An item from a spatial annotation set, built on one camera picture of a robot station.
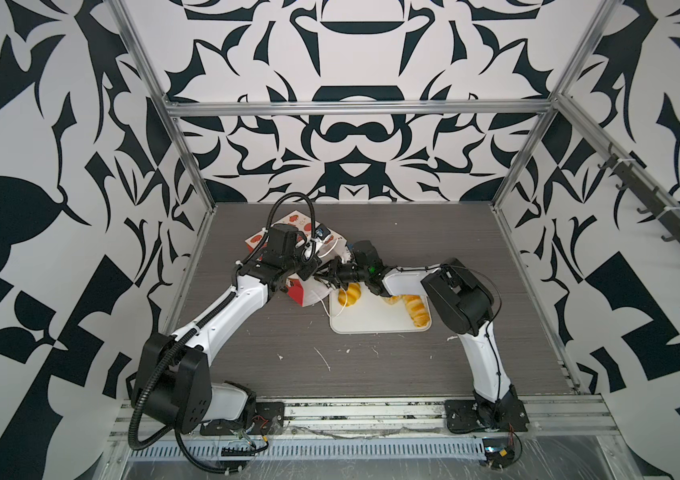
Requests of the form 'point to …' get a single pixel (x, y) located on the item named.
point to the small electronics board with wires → (499, 452)
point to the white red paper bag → (320, 241)
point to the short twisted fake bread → (393, 299)
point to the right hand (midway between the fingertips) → (313, 274)
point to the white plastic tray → (373, 314)
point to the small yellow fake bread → (349, 296)
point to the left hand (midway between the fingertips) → (315, 243)
